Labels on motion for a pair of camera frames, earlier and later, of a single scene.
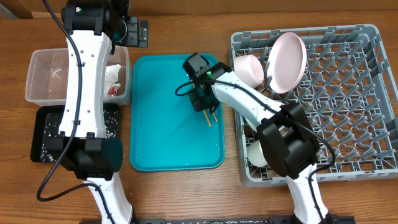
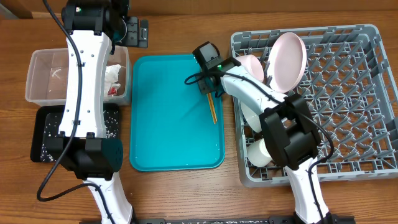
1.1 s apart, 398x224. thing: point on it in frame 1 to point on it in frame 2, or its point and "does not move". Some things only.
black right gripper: (198, 106) to (203, 89)
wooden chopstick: (208, 121) to (211, 108)
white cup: (256, 154) does not move
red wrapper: (112, 91) does not move
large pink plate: (286, 63) does not move
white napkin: (111, 76) does not move
